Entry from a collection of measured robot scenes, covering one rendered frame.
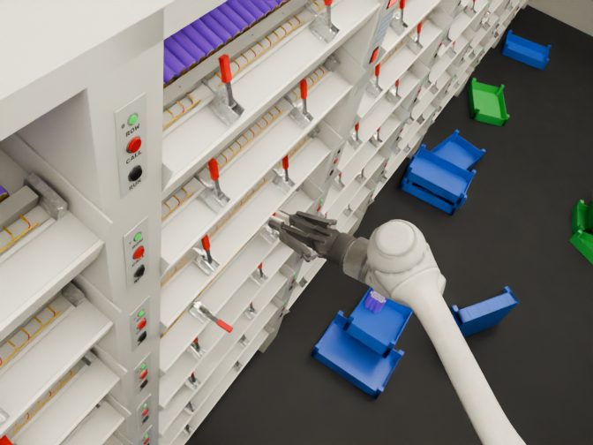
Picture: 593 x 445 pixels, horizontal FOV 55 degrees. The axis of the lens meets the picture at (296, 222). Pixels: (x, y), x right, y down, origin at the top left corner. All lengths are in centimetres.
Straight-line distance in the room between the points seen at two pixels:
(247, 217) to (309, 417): 119
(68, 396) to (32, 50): 62
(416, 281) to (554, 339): 182
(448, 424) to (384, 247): 146
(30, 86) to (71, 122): 10
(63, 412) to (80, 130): 54
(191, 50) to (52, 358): 44
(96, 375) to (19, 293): 39
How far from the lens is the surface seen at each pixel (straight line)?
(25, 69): 47
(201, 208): 93
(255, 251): 136
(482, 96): 378
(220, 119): 79
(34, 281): 64
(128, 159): 61
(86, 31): 51
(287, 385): 224
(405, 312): 250
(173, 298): 106
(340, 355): 234
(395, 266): 102
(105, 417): 118
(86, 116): 54
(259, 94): 85
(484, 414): 114
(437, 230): 287
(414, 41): 175
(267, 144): 104
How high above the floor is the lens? 205
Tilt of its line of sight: 51 degrees down
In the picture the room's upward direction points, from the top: 17 degrees clockwise
